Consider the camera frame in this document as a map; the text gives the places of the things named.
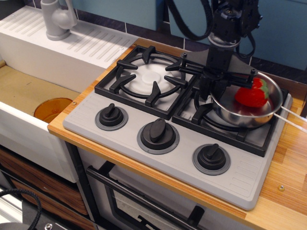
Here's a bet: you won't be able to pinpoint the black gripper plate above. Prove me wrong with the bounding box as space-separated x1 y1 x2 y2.
179 47 258 102

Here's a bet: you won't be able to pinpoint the stainless steel saucepan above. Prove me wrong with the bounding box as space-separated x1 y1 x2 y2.
211 72 307 133

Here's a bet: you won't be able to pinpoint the red plastic toy strawberry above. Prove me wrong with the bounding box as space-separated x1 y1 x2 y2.
235 78 269 108

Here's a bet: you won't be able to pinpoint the grey toy stove top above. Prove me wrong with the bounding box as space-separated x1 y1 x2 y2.
62 45 292 211

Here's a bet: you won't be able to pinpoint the black right stove knob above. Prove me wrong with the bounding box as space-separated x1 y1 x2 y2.
192 143 231 176

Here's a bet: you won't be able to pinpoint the black stove knob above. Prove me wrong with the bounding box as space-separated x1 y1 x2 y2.
95 103 129 131
192 143 231 176
137 118 180 155

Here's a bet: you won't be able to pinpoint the black middle stove knob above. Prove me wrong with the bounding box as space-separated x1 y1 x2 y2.
137 118 180 155

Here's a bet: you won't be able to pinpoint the black left stove knob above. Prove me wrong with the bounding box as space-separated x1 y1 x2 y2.
95 103 129 131

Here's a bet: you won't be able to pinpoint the black right burner grate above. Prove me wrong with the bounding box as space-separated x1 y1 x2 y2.
172 80 292 157

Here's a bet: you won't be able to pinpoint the black burner grate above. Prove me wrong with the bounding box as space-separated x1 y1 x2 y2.
172 80 292 157
94 46 196 120

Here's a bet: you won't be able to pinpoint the black left burner grate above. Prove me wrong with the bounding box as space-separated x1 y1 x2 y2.
94 46 196 120

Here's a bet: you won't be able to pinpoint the grey toy faucet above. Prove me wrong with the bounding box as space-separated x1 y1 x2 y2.
41 0 77 41

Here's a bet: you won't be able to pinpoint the white toy sink unit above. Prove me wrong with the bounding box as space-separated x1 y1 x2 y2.
0 6 137 183

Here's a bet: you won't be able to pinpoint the wooden drawer fronts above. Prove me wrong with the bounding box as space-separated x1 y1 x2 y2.
0 146 94 230

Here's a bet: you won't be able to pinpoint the oven door with black handle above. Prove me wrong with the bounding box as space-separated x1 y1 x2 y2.
86 161 247 230

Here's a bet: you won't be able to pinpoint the black braided cable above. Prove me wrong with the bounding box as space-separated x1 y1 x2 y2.
0 188 42 230

